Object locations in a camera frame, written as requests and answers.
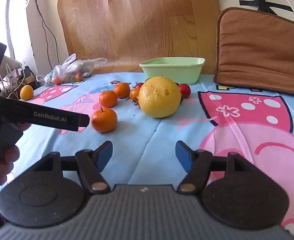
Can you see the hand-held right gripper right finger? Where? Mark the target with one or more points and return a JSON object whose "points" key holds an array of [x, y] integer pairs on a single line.
{"points": [[184, 157]]}

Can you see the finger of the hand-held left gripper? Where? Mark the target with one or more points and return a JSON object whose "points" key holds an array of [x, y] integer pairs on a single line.
{"points": [[79, 122]]}

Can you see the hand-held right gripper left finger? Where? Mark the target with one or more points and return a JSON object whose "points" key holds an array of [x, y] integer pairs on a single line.
{"points": [[104, 156]]}

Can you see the mandarin orange with stem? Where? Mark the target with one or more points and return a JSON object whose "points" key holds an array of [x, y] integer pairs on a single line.
{"points": [[104, 121]]}

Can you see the small yellow citrus fruit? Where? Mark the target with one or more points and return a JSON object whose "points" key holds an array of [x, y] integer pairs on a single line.
{"points": [[26, 92]]}

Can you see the orange cherry tomato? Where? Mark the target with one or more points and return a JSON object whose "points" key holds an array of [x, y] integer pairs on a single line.
{"points": [[134, 93]]}

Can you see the large yellow grapefruit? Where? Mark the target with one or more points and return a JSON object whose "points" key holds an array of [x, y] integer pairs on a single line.
{"points": [[159, 97]]}

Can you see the dark purple cherry tomato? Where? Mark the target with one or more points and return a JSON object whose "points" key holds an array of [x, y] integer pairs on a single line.
{"points": [[139, 85]]}

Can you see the light green plastic bowl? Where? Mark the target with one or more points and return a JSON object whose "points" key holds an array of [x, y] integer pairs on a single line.
{"points": [[172, 73]]}

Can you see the cartoon printed blanket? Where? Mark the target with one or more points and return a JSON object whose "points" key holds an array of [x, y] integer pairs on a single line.
{"points": [[162, 132]]}

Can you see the clear plastic bag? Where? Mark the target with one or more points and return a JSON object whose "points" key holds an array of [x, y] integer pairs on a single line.
{"points": [[69, 70]]}

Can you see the red cherry tomato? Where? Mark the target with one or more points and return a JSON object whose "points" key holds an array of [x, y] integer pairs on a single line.
{"points": [[184, 90]]}

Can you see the wooden board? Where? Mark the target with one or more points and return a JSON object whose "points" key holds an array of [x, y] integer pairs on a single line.
{"points": [[127, 22]]}

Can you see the brown seat cushion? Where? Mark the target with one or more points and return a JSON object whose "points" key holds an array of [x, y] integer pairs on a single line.
{"points": [[256, 50]]}

